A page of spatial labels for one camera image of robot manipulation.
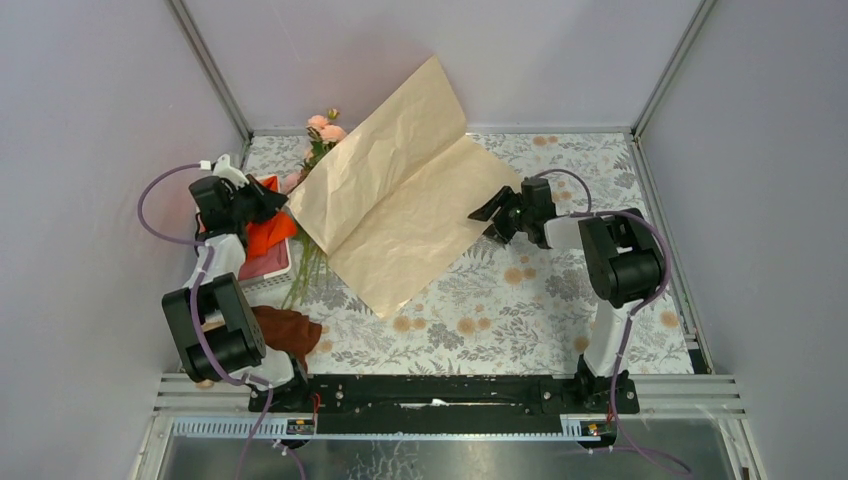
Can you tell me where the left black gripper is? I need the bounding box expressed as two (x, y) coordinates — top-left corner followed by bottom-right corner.
(225, 174), (287, 226)

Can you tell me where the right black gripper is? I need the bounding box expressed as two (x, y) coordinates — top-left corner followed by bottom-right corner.
(468, 186), (532, 245)

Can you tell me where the pink fake flower bouquet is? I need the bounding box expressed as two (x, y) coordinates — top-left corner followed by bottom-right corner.
(283, 108), (347, 310)

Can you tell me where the beige kraft wrapping paper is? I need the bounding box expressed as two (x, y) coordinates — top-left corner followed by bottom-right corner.
(307, 57), (521, 318)

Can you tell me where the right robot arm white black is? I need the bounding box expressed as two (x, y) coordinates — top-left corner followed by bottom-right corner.
(468, 174), (670, 412)

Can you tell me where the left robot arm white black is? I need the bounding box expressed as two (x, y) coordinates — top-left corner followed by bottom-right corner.
(162, 175), (311, 411)

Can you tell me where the orange cloth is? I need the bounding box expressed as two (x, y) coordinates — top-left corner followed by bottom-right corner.
(198, 175), (299, 262)

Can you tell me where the white plastic basket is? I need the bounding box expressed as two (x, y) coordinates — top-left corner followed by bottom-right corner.
(184, 210), (291, 288)

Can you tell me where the floral patterned table mat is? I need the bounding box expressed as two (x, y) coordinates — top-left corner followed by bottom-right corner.
(238, 133), (696, 377)

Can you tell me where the brown cloth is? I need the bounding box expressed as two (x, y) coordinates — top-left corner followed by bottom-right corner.
(252, 306), (322, 368)

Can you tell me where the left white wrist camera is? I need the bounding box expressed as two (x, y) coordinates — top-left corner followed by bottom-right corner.
(197, 153), (249, 190)

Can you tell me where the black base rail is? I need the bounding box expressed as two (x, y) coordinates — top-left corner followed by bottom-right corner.
(269, 374), (640, 435)

